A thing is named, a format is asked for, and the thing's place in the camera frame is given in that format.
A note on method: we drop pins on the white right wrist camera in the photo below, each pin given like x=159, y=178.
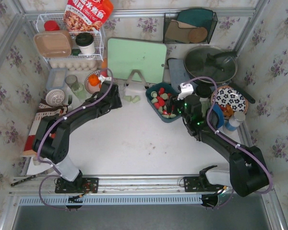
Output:
x=186, y=89

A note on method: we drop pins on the grey glass cup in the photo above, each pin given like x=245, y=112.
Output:
x=72, y=82

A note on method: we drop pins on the clear glass tumbler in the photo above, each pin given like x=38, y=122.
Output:
x=122, y=88

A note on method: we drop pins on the green capsule bottom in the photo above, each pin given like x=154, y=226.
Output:
x=154, y=100

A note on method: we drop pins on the orange left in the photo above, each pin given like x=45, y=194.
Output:
x=93, y=80

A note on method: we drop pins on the black frying pan with lid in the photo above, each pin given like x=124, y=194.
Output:
x=216, y=63

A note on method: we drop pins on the orange behind board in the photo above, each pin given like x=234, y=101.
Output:
x=104, y=64

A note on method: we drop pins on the green ribbed glass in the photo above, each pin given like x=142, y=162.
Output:
x=79, y=91

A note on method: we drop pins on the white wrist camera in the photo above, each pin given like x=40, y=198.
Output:
x=186, y=89
x=103, y=78

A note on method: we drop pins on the metal fork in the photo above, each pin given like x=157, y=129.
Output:
x=69, y=99

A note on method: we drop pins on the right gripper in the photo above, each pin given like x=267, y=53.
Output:
x=172, y=105

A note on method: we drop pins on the metal cutting board stand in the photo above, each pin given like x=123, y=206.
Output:
x=136, y=75

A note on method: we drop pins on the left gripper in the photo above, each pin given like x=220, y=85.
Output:
x=114, y=93

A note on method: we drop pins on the peach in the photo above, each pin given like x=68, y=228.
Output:
x=104, y=73

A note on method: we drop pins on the green cutting board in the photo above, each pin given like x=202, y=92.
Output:
x=125, y=55

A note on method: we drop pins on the fruit plate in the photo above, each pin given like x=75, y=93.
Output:
x=88, y=87

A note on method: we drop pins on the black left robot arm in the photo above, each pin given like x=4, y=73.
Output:
x=52, y=137

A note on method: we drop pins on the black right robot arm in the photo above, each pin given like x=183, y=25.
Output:
x=248, y=172

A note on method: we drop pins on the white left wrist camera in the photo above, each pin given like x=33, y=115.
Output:
x=103, y=78

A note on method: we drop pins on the floral patterned plate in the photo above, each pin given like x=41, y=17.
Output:
x=229, y=101

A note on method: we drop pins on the teal plastic storage basket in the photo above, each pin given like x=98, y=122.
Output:
x=168, y=89

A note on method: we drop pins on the grey induction cooker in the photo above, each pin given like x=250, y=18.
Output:
x=178, y=73

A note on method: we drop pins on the green capsule cluster lid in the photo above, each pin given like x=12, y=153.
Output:
x=164, y=96

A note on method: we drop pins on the green glass tumbler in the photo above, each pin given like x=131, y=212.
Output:
x=205, y=103

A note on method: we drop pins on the red capsule bottom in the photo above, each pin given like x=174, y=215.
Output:
x=159, y=98

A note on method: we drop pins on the egg tray with eggs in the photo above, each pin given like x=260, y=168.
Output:
x=75, y=65

